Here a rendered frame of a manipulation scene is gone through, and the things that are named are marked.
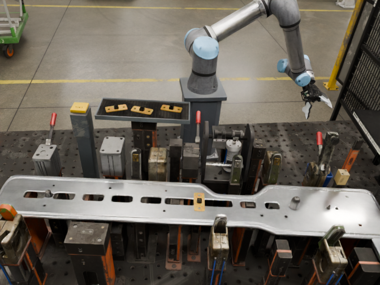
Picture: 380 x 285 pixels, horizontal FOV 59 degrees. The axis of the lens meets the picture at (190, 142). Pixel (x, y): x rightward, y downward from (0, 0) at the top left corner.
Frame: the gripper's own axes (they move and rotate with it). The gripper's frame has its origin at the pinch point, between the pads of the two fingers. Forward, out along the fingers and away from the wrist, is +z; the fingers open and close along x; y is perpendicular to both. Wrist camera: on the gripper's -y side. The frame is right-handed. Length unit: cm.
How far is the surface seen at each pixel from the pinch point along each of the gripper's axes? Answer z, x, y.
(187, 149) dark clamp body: 24, -14, 85
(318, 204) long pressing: 51, 15, 51
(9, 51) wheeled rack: -211, -315, 94
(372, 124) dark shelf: 15.1, 23.0, -1.6
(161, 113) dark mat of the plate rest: 8, -18, 92
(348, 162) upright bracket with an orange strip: 38, 24, 39
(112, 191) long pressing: 37, -29, 110
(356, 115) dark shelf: 7.8, 17.2, -1.6
